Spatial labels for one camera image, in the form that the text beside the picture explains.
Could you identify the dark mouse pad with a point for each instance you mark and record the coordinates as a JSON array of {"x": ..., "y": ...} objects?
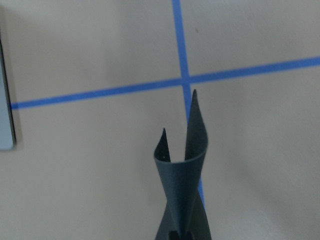
[{"x": 184, "y": 217}]

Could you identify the grey laptop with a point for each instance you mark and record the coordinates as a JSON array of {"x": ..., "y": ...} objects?
[{"x": 8, "y": 138}]

